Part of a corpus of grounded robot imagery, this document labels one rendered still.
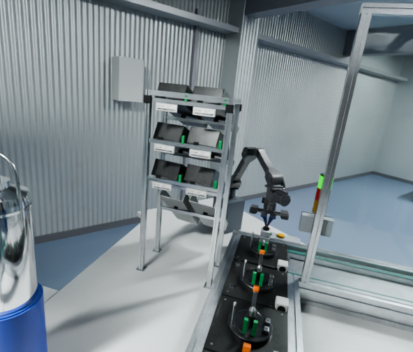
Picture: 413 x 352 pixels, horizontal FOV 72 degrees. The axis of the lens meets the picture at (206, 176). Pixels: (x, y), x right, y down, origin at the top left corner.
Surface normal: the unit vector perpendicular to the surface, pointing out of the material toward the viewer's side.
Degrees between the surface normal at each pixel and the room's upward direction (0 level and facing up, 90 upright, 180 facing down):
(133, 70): 90
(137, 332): 0
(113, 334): 0
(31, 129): 90
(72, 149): 90
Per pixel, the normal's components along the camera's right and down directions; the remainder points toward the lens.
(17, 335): 0.75, 0.25
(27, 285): 0.95, 0.18
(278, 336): 0.10, -0.96
